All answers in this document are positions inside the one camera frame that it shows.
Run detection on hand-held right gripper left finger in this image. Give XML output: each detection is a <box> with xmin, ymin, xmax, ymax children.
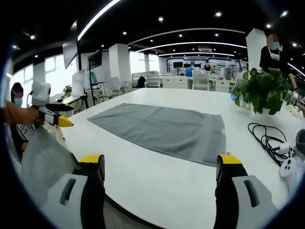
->
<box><xmin>40</xmin><ymin>154</ymin><xmax>106</xmax><ymax>229</ymax></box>

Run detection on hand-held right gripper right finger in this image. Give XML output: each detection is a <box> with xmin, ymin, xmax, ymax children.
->
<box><xmin>214</xmin><ymin>154</ymin><xmax>280</xmax><ymax>229</ymax></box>

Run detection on grey towel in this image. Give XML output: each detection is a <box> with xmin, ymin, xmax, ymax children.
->
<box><xmin>86</xmin><ymin>102</ymin><xmax>227</xmax><ymax>167</ymax></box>

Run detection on small potted plant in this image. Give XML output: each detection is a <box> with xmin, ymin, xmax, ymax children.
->
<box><xmin>62</xmin><ymin>84</ymin><xmax>73</xmax><ymax>97</ymax></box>

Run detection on white standing board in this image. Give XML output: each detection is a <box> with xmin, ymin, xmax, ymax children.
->
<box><xmin>71</xmin><ymin>69</ymin><xmax>86</xmax><ymax>96</ymax></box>

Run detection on grey mesh office chair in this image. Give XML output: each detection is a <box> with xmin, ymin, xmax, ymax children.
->
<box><xmin>20</xmin><ymin>125</ymin><xmax>80</xmax><ymax>208</ymax></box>

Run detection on black easel stand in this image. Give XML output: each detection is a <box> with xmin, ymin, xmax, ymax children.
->
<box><xmin>87</xmin><ymin>50</ymin><xmax>107</xmax><ymax>106</ymax></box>

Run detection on white handheld controller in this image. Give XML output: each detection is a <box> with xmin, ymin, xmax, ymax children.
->
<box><xmin>278</xmin><ymin>157</ymin><xmax>297</xmax><ymax>178</ymax></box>

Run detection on white office chair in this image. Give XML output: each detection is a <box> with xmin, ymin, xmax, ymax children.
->
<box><xmin>108</xmin><ymin>76</ymin><xmax>128</xmax><ymax>99</ymax></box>

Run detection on white power adapter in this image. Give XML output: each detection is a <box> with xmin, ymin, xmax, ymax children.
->
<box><xmin>273</xmin><ymin>142</ymin><xmax>291</xmax><ymax>155</ymax></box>

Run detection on white table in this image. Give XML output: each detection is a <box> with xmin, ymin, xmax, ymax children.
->
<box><xmin>54</xmin><ymin>87</ymin><xmax>305</xmax><ymax>229</ymax></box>

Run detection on grey rounded object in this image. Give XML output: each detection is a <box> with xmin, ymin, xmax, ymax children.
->
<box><xmin>295</xmin><ymin>128</ymin><xmax>305</xmax><ymax>156</ymax></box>

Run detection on white railed cart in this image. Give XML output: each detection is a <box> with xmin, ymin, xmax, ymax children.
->
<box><xmin>132</xmin><ymin>71</ymin><xmax>161</xmax><ymax>88</ymax></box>

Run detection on green potted plant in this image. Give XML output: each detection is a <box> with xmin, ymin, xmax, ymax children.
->
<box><xmin>232</xmin><ymin>67</ymin><xmax>294</xmax><ymax>116</ymax></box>

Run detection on black cable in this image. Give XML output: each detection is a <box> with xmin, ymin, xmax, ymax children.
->
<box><xmin>247</xmin><ymin>122</ymin><xmax>297</xmax><ymax>167</ymax></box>

